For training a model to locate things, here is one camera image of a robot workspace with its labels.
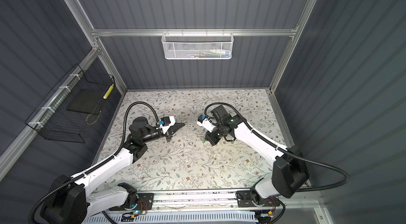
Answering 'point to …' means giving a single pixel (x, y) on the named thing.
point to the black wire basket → (66, 112)
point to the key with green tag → (203, 141)
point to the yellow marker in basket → (108, 92)
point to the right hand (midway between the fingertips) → (208, 138)
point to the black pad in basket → (88, 101)
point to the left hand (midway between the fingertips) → (183, 122)
